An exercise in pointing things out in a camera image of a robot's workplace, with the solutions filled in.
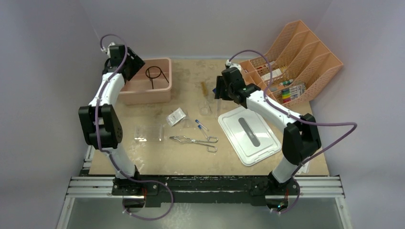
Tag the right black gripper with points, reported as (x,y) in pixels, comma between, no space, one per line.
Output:
(220,93)

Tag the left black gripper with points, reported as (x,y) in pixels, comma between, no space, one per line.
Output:
(137,63)

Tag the blue capped clear syringe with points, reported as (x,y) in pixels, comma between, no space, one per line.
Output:
(218,106)

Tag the pink plastic bin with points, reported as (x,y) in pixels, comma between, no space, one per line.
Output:
(151,84)

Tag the white packet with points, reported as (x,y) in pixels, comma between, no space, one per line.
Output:
(175,117)

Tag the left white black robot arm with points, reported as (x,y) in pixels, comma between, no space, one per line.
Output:
(100,124)

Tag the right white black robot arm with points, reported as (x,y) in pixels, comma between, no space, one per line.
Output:
(301,137)

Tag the blue capped test tube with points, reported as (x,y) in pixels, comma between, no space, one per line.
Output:
(203,132)
(201,125)

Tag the white plastic bin lid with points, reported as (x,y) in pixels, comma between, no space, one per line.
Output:
(250,135)

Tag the set of coloured markers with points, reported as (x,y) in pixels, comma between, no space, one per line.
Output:
(292,93)

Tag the metal crucible tongs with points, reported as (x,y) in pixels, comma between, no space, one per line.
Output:
(208,143)

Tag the clear well plate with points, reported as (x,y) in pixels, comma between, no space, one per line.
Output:
(148,133)

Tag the orange mesh file organizer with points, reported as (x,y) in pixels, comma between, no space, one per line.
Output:
(299,56)

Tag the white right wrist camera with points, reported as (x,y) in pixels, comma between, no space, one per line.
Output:
(229,64)

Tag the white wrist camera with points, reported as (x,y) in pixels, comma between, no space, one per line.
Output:
(229,64)
(106,50)

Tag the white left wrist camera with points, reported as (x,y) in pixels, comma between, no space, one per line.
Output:
(106,50)

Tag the aluminium rail frame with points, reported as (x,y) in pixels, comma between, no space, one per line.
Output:
(190,188)

